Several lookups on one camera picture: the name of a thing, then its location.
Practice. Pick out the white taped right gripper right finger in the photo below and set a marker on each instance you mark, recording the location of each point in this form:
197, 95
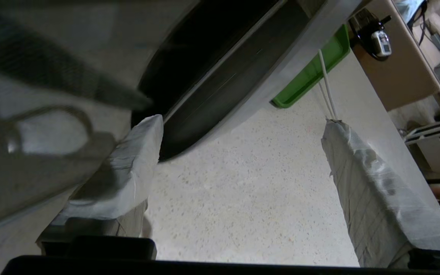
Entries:
376, 198

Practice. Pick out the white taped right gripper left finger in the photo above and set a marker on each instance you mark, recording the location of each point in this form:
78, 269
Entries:
120, 172

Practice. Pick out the black glass microwave door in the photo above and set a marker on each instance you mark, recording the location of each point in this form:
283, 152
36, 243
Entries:
235, 68

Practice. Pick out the silver microwave oven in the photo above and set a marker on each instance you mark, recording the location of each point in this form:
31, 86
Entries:
52, 38

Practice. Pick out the white slatted rack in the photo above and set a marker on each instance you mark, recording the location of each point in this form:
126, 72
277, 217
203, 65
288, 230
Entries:
434, 130

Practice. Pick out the beige side cabinet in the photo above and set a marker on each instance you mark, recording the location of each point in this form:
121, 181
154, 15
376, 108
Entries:
407, 72

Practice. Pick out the green cutting board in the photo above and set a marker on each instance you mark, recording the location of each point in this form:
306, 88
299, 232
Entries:
311, 76

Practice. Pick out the black white handheld device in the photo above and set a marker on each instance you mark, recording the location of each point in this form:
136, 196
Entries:
376, 38

